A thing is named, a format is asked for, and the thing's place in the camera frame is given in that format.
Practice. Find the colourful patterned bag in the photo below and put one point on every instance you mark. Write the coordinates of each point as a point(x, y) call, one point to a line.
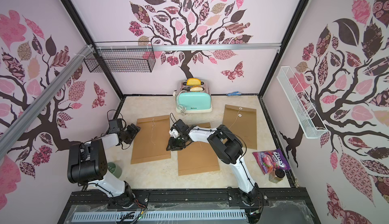
point(269, 161)

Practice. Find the green cup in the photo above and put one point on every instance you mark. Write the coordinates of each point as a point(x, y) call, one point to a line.
point(115, 169)

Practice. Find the yellow bread slice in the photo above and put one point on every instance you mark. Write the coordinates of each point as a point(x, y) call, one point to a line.
point(193, 82)

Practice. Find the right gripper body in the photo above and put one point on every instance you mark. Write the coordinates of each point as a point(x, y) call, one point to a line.
point(177, 142)

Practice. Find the white slotted cable duct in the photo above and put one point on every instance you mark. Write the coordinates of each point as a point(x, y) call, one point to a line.
point(174, 215)

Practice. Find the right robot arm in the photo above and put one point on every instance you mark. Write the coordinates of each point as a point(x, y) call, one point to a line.
point(227, 146)

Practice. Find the glass jar with dark lid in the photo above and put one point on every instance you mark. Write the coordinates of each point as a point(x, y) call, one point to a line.
point(277, 175)

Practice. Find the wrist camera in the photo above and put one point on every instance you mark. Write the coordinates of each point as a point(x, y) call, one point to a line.
point(115, 126)
point(179, 129)

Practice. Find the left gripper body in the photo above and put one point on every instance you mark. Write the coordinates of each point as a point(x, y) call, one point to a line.
point(129, 133)

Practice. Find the black wire basket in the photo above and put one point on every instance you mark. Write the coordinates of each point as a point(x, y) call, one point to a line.
point(126, 57)

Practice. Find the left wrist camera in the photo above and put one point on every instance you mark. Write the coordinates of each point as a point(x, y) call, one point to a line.
point(115, 126)

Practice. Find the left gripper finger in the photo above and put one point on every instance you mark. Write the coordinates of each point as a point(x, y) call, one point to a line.
point(134, 129)
point(128, 140)

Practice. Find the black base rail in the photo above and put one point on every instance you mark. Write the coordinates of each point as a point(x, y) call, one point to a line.
point(272, 206)

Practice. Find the mint green toaster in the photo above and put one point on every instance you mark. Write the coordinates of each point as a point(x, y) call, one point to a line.
point(192, 102)

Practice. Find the blue object at wall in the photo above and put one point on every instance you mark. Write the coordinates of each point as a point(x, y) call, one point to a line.
point(236, 93)

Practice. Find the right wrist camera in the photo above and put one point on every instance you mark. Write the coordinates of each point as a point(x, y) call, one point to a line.
point(179, 129)

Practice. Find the brown file bag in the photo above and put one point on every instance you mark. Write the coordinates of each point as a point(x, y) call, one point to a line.
point(242, 121)
point(198, 157)
point(151, 141)

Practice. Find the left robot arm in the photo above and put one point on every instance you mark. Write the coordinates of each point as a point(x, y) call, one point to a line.
point(87, 163)

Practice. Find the white wire basket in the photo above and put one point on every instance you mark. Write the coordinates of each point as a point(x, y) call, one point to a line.
point(294, 87)

